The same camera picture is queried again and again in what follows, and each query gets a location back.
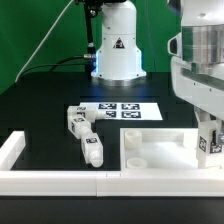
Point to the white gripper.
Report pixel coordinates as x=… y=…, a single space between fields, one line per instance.
x=206 y=92

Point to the white square table top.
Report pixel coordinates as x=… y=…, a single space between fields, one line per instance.
x=165 y=148

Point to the white U-shaped fence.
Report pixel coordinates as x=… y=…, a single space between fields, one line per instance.
x=124 y=182

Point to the white marker sheet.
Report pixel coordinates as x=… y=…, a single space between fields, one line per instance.
x=127 y=110

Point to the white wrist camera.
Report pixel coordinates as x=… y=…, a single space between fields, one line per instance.
x=174 y=45

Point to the black camera pole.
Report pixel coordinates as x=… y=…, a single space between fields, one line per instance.
x=91 y=10

